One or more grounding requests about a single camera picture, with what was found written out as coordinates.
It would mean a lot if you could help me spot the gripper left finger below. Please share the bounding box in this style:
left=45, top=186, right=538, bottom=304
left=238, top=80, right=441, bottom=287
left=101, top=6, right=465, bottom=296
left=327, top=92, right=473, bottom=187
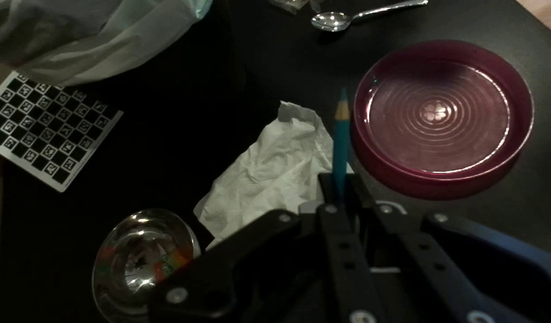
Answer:
left=149, top=173, right=388, bottom=323

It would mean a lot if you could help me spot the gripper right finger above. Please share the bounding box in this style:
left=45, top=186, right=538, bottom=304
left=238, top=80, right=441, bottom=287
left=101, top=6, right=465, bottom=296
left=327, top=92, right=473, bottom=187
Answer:
left=345, top=173, right=551, bottom=323

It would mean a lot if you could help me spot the teal pencil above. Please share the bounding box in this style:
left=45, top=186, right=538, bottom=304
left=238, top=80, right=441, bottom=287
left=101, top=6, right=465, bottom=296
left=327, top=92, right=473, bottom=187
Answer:
left=332, top=87, right=351, bottom=202

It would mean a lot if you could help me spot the shiny steel cup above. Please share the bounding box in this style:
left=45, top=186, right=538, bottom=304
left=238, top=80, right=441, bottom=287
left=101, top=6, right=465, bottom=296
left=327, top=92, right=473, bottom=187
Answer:
left=92, top=208, right=201, bottom=323

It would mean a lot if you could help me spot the crumpled white paper napkin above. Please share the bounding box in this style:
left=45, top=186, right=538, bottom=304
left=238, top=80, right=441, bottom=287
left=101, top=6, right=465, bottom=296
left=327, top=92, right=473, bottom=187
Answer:
left=193, top=101, right=354, bottom=250

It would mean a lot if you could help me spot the maroon round plastic dish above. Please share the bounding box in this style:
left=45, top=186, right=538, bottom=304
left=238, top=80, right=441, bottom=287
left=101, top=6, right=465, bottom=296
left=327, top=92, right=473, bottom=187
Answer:
left=351, top=39, right=535, bottom=201

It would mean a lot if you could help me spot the black white checkered marker board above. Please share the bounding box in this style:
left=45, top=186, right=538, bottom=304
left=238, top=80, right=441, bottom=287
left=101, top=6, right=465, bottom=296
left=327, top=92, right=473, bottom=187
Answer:
left=0, top=71, right=124, bottom=193

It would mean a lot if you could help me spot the silver metal spoon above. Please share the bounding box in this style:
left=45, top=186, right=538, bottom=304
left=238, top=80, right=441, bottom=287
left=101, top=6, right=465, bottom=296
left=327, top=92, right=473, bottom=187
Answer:
left=310, top=0, right=429, bottom=33

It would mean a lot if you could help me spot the clear crumpled plastic wrapper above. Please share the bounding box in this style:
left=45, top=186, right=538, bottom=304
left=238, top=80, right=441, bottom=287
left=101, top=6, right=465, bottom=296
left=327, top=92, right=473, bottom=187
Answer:
left=269, top=0, right=322, bottom=15

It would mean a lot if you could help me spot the translucent white plastic bag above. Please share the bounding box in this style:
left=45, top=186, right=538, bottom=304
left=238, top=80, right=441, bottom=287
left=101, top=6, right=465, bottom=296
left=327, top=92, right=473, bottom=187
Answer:
left=0, top=0, right=213, bottom=87

